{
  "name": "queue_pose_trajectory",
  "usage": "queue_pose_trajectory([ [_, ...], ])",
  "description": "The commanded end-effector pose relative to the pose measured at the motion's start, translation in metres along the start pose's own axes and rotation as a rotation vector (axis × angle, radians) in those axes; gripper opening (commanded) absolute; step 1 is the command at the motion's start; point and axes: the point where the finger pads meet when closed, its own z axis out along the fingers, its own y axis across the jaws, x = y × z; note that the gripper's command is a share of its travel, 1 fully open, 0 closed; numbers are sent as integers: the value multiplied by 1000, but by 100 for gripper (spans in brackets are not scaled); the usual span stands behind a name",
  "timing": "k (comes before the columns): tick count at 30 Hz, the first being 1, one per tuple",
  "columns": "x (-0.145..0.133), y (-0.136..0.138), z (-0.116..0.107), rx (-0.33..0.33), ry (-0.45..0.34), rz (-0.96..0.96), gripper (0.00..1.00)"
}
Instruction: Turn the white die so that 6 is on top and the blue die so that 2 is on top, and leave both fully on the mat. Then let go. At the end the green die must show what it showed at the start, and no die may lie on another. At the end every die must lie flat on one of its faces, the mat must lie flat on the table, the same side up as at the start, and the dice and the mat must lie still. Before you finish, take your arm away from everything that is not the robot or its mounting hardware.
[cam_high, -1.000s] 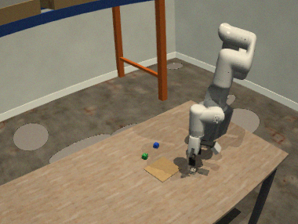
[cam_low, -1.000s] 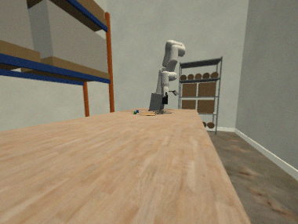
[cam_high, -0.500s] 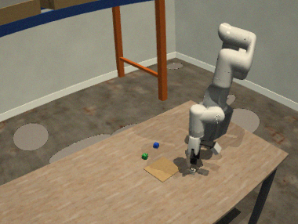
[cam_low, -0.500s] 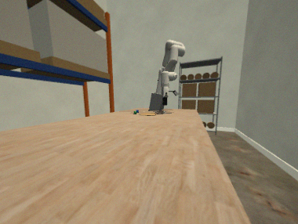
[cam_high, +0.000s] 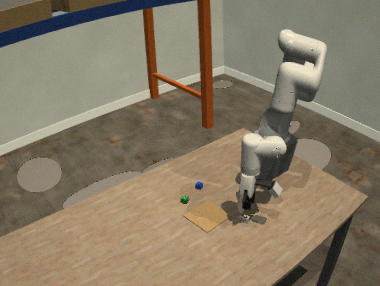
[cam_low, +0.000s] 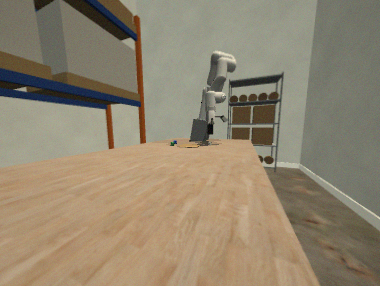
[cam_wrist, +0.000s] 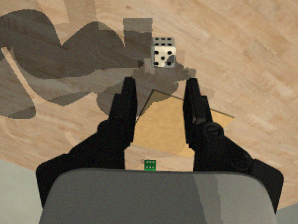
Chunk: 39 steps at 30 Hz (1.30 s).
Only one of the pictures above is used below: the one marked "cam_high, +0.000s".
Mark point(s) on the white die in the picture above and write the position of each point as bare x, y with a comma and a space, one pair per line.
245, 218

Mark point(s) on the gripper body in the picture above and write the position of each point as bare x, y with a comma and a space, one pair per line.
248, 183

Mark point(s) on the tan flat mat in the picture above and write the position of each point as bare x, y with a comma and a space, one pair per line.
207, 216

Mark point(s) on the green die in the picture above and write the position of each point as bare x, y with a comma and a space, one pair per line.
184, 199

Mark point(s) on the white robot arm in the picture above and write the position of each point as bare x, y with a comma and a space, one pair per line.
292, 78

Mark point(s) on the dark blue die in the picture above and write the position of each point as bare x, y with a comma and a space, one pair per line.
199, 185

